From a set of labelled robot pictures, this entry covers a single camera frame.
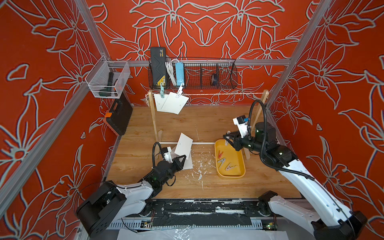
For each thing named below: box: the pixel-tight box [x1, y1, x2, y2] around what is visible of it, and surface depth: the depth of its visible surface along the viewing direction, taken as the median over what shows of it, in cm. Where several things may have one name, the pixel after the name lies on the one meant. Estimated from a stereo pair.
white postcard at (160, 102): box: [152, 93, 173, 113], surface depth 70 cm
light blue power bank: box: [175, 62, 185, 86], surface depth 91 cm
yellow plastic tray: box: [214, 139, 246, 178], surface depth 89 cm
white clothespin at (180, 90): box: [176, 83, 185, 98], surface depth 65 cm
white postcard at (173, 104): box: [161, 92, 190, 115], surface depth 71 cm
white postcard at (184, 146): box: [174, 132, 193, 160], surface depth 89 cm
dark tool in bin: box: [98, 72, 114, 97], surface depth 83 cm
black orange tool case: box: [103, 92, 134, 136], surface depth 97 cm
